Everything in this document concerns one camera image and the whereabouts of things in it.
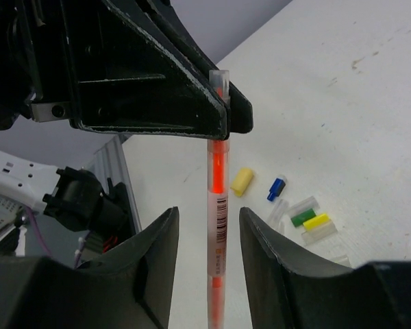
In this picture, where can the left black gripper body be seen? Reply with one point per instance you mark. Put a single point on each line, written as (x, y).
(35, 60)

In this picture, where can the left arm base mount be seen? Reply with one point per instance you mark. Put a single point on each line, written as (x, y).
(114, 226)

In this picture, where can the yellow pen cap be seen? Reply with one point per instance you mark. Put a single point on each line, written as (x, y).
(241, 181)

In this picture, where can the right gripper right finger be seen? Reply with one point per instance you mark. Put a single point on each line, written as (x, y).
(287, 285)

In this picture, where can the aluminium rail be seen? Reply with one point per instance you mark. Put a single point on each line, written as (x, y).
(110, 162)

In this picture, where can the orange highlighter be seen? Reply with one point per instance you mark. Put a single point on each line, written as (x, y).
(217, 214)

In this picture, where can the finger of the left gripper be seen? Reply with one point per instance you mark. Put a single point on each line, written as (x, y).
(163, 15)
(125, 74)

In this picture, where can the blue pen cap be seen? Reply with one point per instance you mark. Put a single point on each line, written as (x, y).
(277, 187)

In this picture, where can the green marker cap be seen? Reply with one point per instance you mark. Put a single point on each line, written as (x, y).
(300, 219)

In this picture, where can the clear highlighter cap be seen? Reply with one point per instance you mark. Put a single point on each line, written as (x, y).
(278, 212)
(281, 228)
(341, 260)

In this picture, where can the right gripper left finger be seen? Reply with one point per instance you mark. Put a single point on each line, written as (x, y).
(131, 286)

